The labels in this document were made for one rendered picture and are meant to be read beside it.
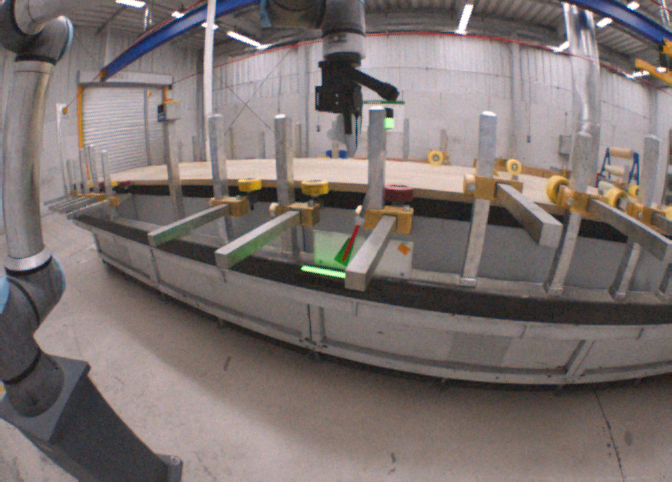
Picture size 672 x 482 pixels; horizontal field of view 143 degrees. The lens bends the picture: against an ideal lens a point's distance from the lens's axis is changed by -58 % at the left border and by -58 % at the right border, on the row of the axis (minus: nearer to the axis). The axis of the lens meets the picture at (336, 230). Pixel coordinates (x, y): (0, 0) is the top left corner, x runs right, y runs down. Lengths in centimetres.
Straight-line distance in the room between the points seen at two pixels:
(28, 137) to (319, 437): 128
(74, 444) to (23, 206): 54
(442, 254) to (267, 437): 96
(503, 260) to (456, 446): 74
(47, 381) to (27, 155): 48
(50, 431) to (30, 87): 69
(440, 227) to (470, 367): 66
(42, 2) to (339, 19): 55
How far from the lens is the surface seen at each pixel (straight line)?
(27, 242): 75
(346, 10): 59
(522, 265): 96
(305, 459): 112
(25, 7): 61
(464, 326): 81
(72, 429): 78
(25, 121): 71
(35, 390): 75
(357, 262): 40
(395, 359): 120
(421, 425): 122
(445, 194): 78
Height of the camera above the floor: 104
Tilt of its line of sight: 20 degrees down
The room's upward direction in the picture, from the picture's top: 1 degrees counter-clockwise
